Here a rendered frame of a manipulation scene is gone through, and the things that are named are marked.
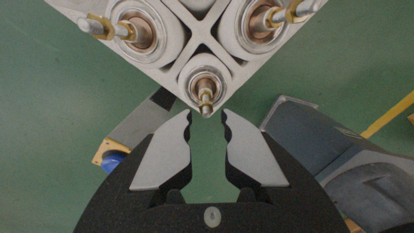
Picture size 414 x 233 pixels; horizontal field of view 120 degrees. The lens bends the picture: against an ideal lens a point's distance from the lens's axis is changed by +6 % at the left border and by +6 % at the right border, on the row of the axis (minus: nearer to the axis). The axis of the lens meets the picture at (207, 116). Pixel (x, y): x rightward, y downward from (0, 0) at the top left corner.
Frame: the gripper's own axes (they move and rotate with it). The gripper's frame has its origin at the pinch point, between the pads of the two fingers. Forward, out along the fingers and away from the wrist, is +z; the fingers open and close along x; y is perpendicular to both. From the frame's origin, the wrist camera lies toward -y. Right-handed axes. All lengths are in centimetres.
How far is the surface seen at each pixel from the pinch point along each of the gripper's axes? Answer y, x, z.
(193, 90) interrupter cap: 0.9, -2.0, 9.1
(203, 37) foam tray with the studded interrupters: -6.9, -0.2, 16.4
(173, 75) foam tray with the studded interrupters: -0.1, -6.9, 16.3
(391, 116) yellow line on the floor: 23, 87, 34
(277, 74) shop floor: 3.9, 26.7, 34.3
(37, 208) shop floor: 102, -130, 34
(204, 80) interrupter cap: -0.8, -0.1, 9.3
